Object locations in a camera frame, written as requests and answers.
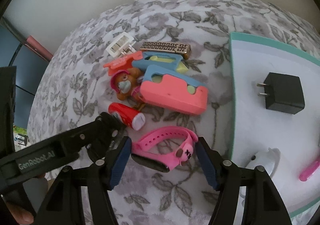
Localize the pink rolled mat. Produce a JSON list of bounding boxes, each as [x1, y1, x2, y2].
[[26, 36, 53, 61]]

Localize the white charger with cable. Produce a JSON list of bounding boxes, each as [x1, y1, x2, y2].
[[246, 148, 283, 190]]

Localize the person left hand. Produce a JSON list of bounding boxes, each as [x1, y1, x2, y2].
[[3, 197, 34, 224]]

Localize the greek key pattern lighter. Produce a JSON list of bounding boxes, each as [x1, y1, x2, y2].
[[140, 42, 191, 60]]

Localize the pink blue case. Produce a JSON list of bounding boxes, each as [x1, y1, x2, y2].
[[140, 65, 208, 115]]

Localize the red white tube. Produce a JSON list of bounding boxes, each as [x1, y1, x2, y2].
[[107, 102, 146, 131]]

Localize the blue case yellow insert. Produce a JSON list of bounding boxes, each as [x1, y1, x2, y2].
[[132, 51, 189, 74]]

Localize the orange plastic clip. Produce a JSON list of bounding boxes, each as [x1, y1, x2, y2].
[[103, 51, 143, 76]]

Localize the floral grey white blanket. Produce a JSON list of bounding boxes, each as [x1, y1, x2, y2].
[[27, 0, 319, 224]]

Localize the black power adapter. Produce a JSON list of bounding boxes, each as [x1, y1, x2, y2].
[[257, 73, 305, 115]]

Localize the dark blue cabinet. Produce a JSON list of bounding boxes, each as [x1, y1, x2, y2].
[[1, 18, 48, 128]]

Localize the pink smart watch band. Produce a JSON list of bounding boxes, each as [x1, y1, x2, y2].
[[131, 126, 198, 173]]

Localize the teal white tray box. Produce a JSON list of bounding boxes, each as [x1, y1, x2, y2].
[[229, 32, 319, 217]]

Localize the paw patrol dog toy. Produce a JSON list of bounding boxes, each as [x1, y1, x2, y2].
[[110, 68, 143, 102]]

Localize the purple pink usb stick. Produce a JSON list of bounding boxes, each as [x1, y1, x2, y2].
[[299, 158, 320, 182]]

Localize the white plastic socket frame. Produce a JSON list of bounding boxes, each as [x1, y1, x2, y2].
[[106, 32, 136, 58]]

